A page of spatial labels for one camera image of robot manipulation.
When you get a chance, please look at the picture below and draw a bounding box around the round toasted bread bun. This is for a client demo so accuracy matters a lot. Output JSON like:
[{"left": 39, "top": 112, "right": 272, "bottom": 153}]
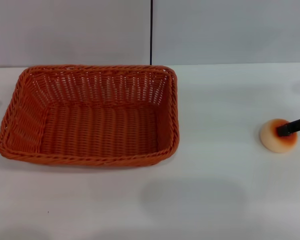
[{"left": 259, "top": 119, "right": 299, "bottom": 154}]

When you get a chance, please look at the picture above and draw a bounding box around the orange woven plastic basket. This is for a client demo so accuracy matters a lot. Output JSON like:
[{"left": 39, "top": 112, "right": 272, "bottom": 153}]
[{"left": 0, "top": 64, "right": 179, "bottom": 168}]

